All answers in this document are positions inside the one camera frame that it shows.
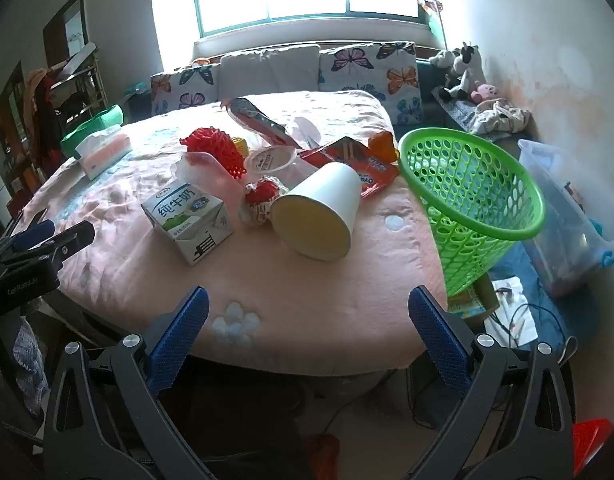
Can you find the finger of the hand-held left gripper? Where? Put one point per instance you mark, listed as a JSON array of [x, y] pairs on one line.
[[34, 234], [72, 242]]

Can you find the orange object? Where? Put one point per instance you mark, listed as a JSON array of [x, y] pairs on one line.
[[323, 455]]

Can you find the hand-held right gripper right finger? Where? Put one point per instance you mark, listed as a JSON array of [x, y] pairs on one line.
[[437, 335]]

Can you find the large butterfly print pillow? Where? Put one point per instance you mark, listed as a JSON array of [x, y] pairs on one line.
[[367, 70]]

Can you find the colourful pinwheel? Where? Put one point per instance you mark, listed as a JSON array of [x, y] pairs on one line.
[[429, 2]]

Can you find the grey pillow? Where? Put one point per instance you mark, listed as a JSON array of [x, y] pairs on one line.
[[267, 70]]

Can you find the orange wrapper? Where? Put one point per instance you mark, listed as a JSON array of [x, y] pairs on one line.
[[383, 146]]

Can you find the white paper cup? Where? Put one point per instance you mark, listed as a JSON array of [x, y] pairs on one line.
[[332, 190]]

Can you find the orange toy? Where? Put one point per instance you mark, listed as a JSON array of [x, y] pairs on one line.
[[201, 61]]

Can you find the grey plush toy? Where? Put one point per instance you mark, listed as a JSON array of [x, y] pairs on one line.
[[443, 59]]

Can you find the clear plastic storage box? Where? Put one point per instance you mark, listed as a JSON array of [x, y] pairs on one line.
[[562, 220]]

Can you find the pink plush toy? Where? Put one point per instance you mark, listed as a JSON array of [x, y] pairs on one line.
[[484, 92]]

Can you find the green plastic basket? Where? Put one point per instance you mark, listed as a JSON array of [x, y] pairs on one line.
[[507, 237]]

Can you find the red foam fruit net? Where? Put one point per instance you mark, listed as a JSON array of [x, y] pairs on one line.
[[207, 142]]

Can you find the tissue pack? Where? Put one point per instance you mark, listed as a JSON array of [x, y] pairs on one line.
[[104, 152]]

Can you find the green plastic basin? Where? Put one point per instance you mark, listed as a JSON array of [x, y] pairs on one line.
[[104, 117]]

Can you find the clear plastic yogurt cup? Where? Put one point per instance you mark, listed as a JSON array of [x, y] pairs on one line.
[[269, 160]]

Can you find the white green milk carton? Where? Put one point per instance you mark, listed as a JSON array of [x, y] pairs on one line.
[[182, 215]]

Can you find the crumpled patterned cloth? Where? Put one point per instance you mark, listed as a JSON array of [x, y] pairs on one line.
[[502, 117]]

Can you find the metal shelf rack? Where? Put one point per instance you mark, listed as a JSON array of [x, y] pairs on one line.
[[82, 85]]

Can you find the yellow drink carton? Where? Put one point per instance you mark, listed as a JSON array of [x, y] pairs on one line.
[[240, 146]]

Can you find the red white wrapper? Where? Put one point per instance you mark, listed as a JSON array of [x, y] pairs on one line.
[[259, 197]]

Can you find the hanging clothes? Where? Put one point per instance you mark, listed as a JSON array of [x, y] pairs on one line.
[[44, 110]]

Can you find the wooden door frame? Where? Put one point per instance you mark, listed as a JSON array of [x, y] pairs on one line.
[[49, 35]]

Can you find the red plastic object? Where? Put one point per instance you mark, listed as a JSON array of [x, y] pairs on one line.
[[592, 442]]

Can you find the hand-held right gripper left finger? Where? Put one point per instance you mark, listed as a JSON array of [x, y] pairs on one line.
[[179, 340]]

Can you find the red snack packet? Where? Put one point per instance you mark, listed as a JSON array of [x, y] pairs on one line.
[[377, 170]]

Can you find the cardboard box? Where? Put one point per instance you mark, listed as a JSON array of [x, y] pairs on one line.
[[479, 300]]

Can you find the cow plush toy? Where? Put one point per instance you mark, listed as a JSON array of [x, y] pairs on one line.
[[467, 70]]

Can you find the small butterfly print pillow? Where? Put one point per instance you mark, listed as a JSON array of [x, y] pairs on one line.
[[187, 90]]

